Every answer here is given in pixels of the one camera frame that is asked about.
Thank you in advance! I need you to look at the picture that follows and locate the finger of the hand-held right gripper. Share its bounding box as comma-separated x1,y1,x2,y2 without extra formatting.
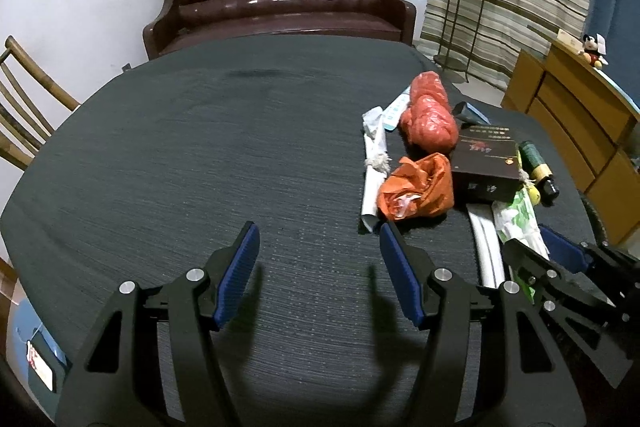
502,238,630,390
539,225,626,289

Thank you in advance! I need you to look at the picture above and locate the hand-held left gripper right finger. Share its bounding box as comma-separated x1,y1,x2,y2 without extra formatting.
379,221,587,427

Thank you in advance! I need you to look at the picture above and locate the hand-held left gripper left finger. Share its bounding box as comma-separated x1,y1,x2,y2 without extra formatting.
55,221,262,427

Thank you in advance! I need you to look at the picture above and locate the orange plastic bag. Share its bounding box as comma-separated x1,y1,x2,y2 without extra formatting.
376,153,455,222

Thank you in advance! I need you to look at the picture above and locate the dark cardboard box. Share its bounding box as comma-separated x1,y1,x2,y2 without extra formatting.
450,123,523,202

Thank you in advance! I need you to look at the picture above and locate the red plastic bag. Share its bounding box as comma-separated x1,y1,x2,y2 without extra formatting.
398,72,459,154

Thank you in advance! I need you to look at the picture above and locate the white plastic strip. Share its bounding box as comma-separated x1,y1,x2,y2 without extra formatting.
466,203,506,290

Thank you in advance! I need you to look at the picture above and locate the green white packet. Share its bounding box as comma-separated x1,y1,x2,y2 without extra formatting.
491,189,551,303

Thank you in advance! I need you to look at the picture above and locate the white paper roll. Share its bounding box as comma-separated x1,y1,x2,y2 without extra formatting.
360,127,393,233

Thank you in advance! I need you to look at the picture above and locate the green bottle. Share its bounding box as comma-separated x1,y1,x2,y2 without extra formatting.
517,141,561,206

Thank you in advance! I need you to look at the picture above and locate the dark grey tablecloth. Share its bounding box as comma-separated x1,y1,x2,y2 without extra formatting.
0,38,608,427

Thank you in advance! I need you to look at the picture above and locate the wooden cabinet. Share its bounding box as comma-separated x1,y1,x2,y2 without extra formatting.
501,29,640,248

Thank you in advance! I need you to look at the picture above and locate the black blue tube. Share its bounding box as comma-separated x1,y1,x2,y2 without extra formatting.
452,101,488,128

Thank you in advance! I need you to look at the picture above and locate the blue white tube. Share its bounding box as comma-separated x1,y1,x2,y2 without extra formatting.
382,86,413,132

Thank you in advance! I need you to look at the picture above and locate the mouse plush toy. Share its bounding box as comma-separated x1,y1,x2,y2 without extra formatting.
577,33,611,68

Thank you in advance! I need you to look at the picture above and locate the small beige box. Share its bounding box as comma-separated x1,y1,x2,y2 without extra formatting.
557,28,583,50

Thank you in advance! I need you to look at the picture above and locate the black metal plant stand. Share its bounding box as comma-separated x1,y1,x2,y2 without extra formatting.
434,0,491,84

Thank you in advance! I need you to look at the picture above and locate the smartphone on floor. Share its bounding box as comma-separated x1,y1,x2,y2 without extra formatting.
7,302,71,395

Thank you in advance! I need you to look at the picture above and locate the brown leather sofa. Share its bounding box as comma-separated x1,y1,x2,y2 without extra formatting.
142,0,418,60

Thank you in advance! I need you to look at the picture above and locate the wooden chair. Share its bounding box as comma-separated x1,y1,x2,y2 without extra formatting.
0,36,82,172

